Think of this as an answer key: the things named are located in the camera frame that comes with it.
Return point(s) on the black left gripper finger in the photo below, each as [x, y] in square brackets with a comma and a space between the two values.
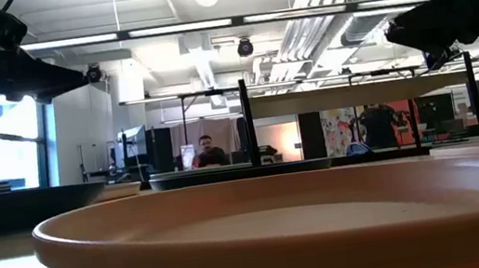
[34, 76]
[46, 98]

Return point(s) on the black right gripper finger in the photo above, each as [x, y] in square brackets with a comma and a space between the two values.
[439, 49]
[422, 28]

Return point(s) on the black plate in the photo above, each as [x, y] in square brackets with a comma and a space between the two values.
[245, 174]
[34, 207]

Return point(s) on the wooden shelf with black legs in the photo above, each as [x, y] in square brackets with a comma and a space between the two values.
[356, 95]

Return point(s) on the grey computer monitor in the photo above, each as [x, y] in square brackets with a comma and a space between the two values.
[135, 141]

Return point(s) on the standing person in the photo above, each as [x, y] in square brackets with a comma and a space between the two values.
[379, 128]

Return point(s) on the black cabinet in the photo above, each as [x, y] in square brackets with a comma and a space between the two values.
[161, 149]

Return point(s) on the blue round object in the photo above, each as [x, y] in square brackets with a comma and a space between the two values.
[358, 149]

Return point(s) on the colourful flower poster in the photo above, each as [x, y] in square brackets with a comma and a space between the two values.
[338, 132]

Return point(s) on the black crossbar with light strips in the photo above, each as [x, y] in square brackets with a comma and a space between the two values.
[178, 28]

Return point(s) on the seated person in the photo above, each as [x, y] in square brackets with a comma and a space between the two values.
[210, 156]

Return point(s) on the beige curtain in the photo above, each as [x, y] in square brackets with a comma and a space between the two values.
[220, 127]

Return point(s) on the black ceiling-hung camera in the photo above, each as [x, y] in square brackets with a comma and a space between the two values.
[245, 48]
[93, 74]

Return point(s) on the black metal workstation frame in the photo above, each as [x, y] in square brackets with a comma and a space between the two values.
[150, 100]

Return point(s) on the black aluminium table frame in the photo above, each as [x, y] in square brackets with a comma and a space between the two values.
[379, 156]

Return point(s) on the black wall panel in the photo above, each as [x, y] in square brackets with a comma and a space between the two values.
[311, 135]

